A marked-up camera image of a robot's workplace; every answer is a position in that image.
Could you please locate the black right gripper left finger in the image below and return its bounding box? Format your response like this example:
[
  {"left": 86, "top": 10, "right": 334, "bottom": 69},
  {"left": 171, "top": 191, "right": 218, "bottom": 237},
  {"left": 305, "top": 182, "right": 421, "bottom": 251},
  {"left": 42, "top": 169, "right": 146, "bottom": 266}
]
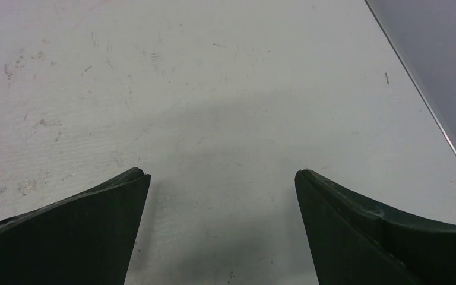
[{"left": 0, "top": 167, "right": 151, "bottom": 284}]

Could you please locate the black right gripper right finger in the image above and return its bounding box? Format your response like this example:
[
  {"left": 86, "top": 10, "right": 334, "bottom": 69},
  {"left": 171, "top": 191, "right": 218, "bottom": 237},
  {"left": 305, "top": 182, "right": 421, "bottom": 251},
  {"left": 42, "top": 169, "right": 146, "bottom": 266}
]
[{"left": 294, "top": 169, "right": 456, "bottom": 284}]

